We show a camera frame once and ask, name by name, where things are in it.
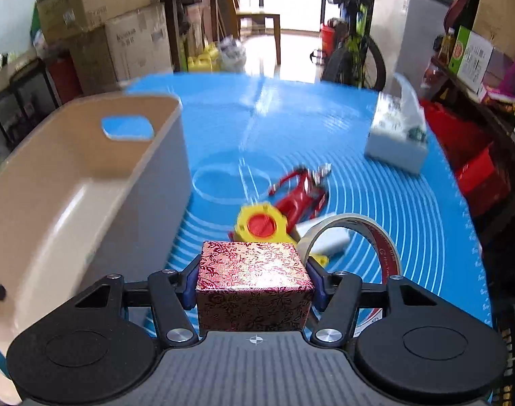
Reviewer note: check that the red hero action figure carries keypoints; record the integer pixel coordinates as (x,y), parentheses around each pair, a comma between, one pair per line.
(300,201)

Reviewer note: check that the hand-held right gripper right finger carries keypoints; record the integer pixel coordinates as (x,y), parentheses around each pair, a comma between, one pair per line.
(318,283)

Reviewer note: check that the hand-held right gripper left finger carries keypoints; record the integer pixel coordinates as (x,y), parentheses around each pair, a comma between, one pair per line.
(192,281)

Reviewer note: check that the black metal rack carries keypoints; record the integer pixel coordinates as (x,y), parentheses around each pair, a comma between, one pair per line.
(29,93)

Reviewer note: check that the wooden chair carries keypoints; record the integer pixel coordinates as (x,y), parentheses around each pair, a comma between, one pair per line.
(257,13)

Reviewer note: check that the white chest freezer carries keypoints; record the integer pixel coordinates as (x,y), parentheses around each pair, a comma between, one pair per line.
(409,21)

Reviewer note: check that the yellow plastic jug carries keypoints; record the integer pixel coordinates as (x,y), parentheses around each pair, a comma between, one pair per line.
(198,64)
(212,56)

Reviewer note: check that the pale printed cardboard box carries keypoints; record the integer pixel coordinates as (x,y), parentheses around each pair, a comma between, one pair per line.
(139,42)

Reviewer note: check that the red patterned gift box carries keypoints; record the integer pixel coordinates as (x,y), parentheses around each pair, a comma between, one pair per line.
(253,279)

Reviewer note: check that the dark wooden side table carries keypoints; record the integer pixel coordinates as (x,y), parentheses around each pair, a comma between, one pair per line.
(496,116)

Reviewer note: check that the green and white carton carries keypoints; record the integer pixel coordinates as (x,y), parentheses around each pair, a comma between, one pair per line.
(468,57)

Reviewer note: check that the beige plastic storage bin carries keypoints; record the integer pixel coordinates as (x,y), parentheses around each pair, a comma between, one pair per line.
(71,220)

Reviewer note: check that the green and black bicycle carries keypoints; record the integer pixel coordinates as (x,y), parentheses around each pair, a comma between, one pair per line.
(355,42)

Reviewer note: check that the yellow and red round toy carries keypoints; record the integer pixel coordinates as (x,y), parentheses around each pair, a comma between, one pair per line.
(261,225)

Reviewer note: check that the blue silicone baking mat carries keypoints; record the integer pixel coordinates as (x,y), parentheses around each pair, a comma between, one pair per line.
(325,135)

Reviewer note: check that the large printed cardboard box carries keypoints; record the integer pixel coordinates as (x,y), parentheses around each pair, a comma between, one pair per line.
(96,12)

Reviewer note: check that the white plastic bag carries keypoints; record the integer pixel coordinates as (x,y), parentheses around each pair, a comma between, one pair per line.
(233,53)

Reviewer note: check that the red plastic bucket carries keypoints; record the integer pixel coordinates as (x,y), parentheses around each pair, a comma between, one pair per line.
(327,38)

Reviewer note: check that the clear tape roll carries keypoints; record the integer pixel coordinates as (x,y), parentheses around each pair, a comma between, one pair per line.
(384,241)

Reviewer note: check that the red plastic crate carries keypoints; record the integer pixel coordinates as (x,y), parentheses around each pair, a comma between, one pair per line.
(473,165)

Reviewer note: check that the dark wooden cluttered table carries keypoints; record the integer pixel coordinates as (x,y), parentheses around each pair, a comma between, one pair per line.
(172,21)

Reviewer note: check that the printed tissue pack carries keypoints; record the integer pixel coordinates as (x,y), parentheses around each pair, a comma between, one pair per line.
(392,143)

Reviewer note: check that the amber oil bottle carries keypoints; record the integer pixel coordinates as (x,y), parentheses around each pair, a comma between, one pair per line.
(446,48)

